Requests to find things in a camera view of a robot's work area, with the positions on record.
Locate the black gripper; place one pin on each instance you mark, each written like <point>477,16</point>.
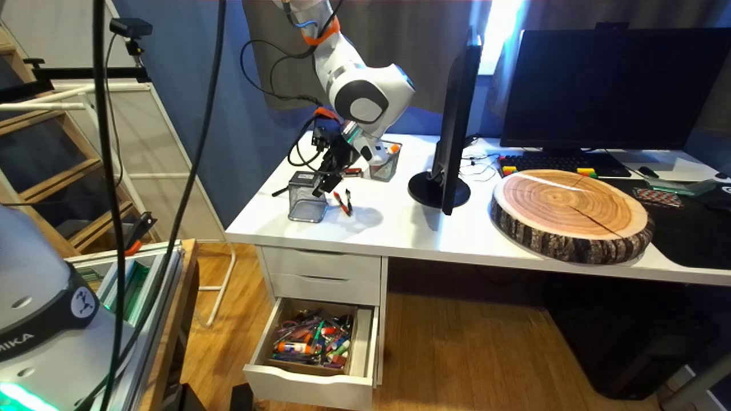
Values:
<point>338,157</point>

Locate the grey mesh basket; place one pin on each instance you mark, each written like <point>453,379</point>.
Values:
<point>305,205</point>

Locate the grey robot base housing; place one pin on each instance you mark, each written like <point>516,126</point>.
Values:
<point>31,287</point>

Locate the red pen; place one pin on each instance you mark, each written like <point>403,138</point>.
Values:
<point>341,200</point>

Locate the black pen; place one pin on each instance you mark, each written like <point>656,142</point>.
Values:
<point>349,200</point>

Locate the white desk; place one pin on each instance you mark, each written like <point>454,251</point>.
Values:
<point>396,229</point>

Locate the closed white drawer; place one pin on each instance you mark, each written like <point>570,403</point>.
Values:
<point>320,275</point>

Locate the black monitor with round stand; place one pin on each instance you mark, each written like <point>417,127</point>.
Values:
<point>457,115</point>

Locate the pile of colourful pens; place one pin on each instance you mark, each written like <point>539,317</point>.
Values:
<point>310,343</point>

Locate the wide grey curtain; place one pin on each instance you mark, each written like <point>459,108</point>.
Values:
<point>425,29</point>

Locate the open white drawer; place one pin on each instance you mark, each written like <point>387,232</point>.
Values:
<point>305,384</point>

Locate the black tripod pole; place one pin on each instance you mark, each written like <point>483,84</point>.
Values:
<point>106,150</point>

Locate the wood log slice cushion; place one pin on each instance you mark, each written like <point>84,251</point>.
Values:
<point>571,205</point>

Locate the black webcam on stand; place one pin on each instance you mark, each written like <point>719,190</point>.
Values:
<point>128,28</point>

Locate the large black monitor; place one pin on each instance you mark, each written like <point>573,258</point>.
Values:
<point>607,91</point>

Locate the black box under desk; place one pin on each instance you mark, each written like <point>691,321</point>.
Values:
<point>624,333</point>

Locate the black desk mat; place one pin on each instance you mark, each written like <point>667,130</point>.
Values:
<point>686,229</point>

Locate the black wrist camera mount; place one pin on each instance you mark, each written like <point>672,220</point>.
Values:
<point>325,132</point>

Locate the wooden ladder frame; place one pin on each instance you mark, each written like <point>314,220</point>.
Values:
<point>45,178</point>

